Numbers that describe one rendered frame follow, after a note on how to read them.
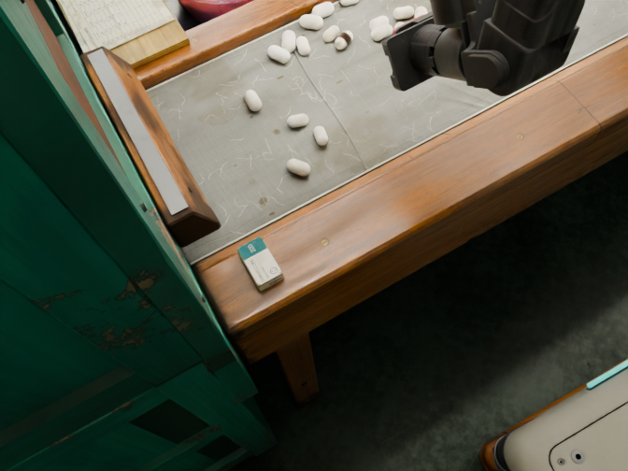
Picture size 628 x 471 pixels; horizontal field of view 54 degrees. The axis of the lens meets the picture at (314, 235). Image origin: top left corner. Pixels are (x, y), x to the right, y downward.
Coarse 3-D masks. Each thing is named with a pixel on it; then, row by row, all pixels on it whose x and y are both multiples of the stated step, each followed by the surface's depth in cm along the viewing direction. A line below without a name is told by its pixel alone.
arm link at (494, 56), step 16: (432, 0) 62; (448, 0) 61; (464, 0) 60; (480, 0) 59; (448, 16) 62; (464, 16) 61; (480, 16) 60; (480, 32) 60; (464, 64) 61; (480, 64) 58; (496, 64) 56; (480, 80) 59; (496, 80) 57
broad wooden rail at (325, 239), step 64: (576, 64) 92; (512, 128) 86; (576, 128) 85; (384, 192) 82; (448, 192) 82; (512, 192) 88; (320, 256) 79; (384, 256) 81; (256, 320) 76; (320, 320) 91
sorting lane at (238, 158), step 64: (384, 0) 100; (256, 64) 95; (320, 64) 95; (384, 64) 94; (192, 128) 91; (256, 128) 90; (384, 128) 89; (448, 128) 89; (256, 192) 86; (320, 192) 86; (192, 256) 82
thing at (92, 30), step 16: (64, 0) 98; (80, 0) 97; (96, 0) 97; (112, 0) 97; (128, 0) 97; (144, 0) 97; (160, 0) 97; (80, 16) 96; (96, 16) 96; (112, 16) 96; (128, 16) 96; (144, 16) 95; (160, 16) 95; (80, 32) 95; (96, 32) 94; (112, 32) 94; (128, 32) 94; (144, 32) 94; (112, 48) 93
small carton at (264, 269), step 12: (252, 240) 78; (240, 252) 77; (252, 252) 77; (264, 252) 77; (252, 264) 76; (264, 264) 76; (276, 264) 76; (252, 276) 76; (264, 276) 76; (276, 276) 76; (264, 288) 77
